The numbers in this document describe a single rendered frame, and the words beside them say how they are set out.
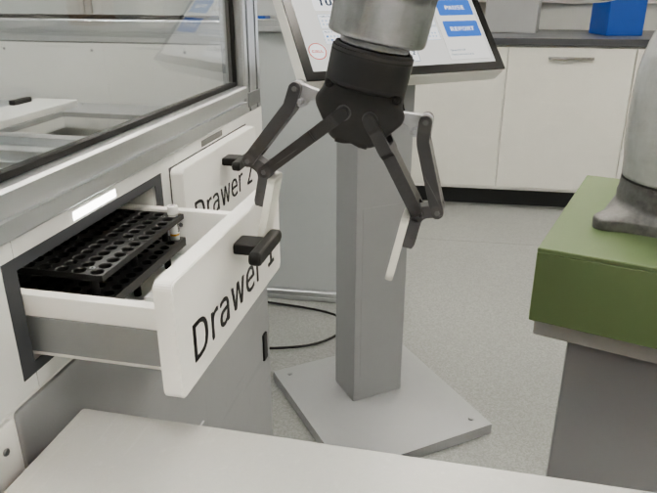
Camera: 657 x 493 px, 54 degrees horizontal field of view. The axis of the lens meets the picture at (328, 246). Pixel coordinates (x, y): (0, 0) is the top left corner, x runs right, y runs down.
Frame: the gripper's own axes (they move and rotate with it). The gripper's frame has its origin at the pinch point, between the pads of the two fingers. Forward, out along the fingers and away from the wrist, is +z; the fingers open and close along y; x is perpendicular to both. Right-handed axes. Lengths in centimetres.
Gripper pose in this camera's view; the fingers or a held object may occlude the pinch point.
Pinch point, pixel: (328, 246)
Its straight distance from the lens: 65.7
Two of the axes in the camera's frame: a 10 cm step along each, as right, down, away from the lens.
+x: -2.2, 3.7, -9.0
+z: -2.0, 8.9, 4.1
